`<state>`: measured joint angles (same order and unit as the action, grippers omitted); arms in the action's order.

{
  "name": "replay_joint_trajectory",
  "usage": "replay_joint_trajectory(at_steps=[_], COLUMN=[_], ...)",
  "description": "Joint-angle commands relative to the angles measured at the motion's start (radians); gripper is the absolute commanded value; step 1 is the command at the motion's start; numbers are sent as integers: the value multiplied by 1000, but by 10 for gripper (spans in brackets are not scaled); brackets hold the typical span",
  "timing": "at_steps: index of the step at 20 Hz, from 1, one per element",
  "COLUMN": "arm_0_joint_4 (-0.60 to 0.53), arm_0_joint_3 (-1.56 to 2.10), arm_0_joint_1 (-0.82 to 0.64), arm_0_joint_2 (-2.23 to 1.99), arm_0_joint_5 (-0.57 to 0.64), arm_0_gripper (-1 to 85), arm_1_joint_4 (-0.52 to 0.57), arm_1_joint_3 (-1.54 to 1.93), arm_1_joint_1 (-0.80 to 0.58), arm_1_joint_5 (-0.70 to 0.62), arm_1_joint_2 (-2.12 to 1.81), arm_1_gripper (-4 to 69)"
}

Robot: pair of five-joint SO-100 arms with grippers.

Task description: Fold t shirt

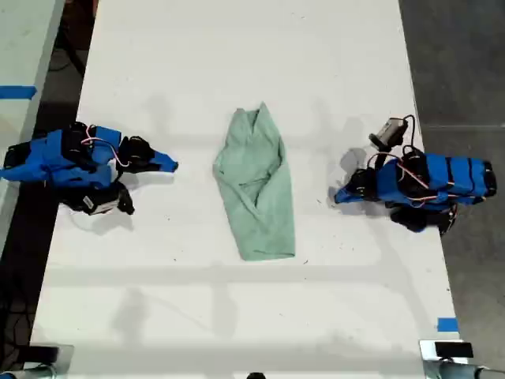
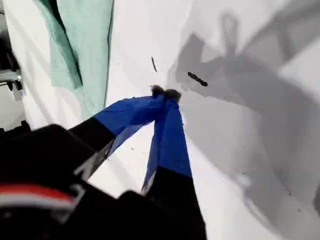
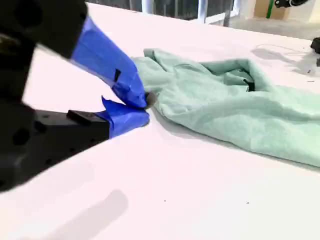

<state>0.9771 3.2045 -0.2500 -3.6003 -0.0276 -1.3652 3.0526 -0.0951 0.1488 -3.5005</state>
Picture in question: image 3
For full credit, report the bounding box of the cardboard box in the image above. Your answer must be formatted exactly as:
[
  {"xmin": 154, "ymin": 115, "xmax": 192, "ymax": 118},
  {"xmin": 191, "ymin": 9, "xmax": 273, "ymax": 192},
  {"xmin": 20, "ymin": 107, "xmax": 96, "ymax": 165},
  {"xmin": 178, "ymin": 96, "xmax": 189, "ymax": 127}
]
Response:
[{"xmin": 253, "ymin": 0, "xmax": 291, "ymax": 20}]

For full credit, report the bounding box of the grey metal post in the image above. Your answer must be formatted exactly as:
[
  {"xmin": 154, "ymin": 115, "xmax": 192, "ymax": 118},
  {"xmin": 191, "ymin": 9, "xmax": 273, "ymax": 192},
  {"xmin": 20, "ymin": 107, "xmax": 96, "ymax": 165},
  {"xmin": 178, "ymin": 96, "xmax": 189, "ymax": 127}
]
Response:
[{"xmin": 223, "ymin": 0, "xmax": 231, "ymax": 27}]

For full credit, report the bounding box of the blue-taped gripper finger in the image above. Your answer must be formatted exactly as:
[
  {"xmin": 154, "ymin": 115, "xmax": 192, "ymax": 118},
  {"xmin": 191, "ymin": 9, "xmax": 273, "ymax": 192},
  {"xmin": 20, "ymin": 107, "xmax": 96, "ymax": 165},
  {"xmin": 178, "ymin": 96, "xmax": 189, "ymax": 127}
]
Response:
[
  {"xmin": 32, "ymin": 96, "xmax": 150, "ymax": 173},
  {"xmin": 9, "ymin": 0, "xmax": 157, "ymax": 110}
]

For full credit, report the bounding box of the green tape strip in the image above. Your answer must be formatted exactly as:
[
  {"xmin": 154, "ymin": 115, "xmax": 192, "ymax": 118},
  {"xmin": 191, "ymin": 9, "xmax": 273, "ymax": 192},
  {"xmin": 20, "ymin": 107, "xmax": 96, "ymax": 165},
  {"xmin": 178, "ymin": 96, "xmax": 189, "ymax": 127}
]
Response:
[{"xmin": 266, "ymin": 0, "xmax": 275, "ymax": 20}]

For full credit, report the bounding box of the pale green T-shirt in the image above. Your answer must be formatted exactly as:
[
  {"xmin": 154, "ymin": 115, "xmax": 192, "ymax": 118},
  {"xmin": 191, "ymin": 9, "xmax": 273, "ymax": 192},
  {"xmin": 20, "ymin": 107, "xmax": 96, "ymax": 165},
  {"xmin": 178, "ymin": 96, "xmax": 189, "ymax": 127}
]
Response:
[{"xmin": 129, "ymin": 47, "xmax": 320, "ymax": 168}]

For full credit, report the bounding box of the white window frame post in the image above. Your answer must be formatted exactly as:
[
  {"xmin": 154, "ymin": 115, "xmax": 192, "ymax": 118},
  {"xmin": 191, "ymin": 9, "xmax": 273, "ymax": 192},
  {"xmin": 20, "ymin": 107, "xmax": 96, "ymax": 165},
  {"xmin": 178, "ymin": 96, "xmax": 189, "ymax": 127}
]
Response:
[
  {"xmin": 141, "ymin": 0, "xmax": 154, "ymax": 14},
  {"xmin": 198, "ymin": 0, "xmax": 209, "ymax": 24}
]

